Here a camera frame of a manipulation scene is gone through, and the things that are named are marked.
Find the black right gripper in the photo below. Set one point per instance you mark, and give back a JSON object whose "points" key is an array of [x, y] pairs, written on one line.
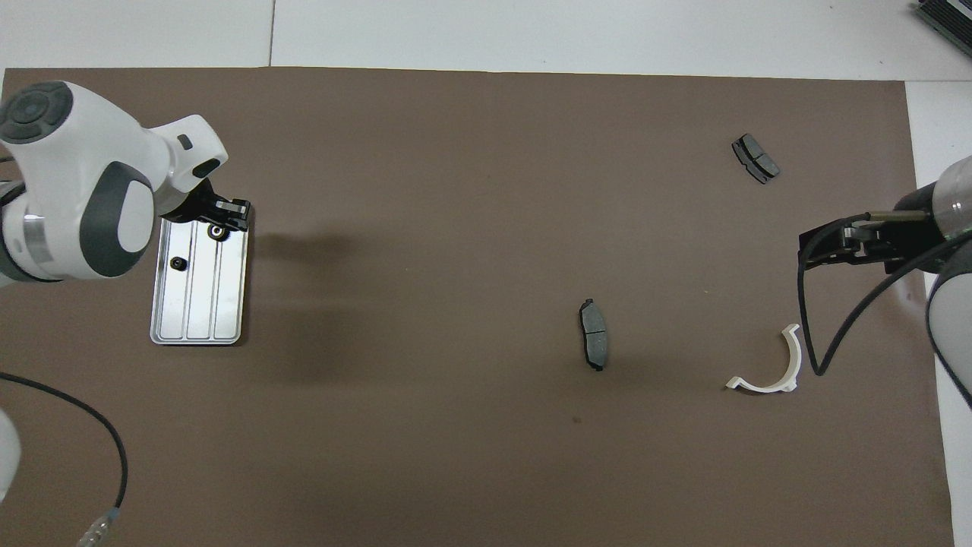
{"points": [[911, 235]]}

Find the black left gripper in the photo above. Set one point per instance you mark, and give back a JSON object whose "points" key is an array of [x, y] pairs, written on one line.
{"points": [[201, 207]]}

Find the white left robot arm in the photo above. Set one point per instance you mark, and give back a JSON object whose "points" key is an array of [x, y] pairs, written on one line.
{"points": [[76, 167]]}

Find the silver metal tray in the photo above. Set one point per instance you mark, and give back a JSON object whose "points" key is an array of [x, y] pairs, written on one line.
{"points": [[199, 304]]}

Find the short grey brake pad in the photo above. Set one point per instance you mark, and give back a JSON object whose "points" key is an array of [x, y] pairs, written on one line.
{"points": [[755, 158]]}

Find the white curved plastic clip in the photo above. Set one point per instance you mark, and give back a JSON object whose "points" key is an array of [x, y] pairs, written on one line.
{"points": [[767, 388]]}

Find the brown table mat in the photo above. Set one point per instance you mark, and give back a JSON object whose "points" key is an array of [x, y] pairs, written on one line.
{"points": [[456, 190]]}

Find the dark ribbed metal block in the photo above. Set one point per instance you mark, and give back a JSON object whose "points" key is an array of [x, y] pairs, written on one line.
{"points": [[949, 17]]}

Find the long grey brake pad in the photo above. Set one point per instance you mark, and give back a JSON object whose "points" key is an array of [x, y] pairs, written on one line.
{"points": [[594, 334]]}

